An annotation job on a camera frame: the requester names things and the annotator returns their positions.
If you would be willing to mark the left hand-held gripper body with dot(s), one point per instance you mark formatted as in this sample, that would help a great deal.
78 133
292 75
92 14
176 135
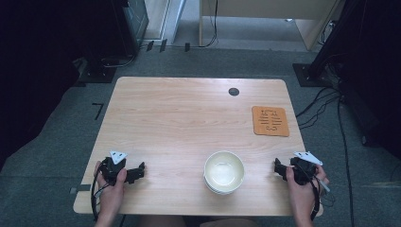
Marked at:
112 168

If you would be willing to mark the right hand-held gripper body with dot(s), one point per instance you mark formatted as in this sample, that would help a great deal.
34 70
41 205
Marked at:
304 170

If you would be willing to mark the person's right hand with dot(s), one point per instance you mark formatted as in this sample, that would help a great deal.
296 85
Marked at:
304 197

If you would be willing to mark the person's left hand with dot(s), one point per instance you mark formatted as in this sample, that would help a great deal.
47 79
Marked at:
110 197

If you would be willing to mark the grey tape strip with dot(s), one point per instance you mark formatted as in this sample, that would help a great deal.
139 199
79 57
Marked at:
81 188

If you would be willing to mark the orange patterned coaster mat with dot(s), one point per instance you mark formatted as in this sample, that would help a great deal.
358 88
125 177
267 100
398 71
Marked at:
270 121

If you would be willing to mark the yellow floor tape line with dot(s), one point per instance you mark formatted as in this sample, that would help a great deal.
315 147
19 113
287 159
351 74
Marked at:
381 185

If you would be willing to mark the dark round table grommet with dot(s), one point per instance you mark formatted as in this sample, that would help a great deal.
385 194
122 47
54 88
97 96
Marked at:
233 91

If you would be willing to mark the black stand with square base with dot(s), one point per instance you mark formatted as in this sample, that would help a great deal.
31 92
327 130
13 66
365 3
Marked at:
312 74

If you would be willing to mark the black stand base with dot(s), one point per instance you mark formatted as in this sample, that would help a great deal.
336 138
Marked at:
97 74

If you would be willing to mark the dark curtain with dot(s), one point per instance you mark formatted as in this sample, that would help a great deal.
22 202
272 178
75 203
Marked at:
31 78

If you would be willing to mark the black floor tape strip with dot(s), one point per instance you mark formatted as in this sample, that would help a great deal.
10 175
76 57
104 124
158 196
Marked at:
163 45
150 45
187 47

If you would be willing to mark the black computer tower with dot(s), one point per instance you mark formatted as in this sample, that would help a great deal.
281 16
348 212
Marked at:
134 25

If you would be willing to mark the light wooden desk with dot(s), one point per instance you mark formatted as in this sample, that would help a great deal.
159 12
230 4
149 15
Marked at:
271 9

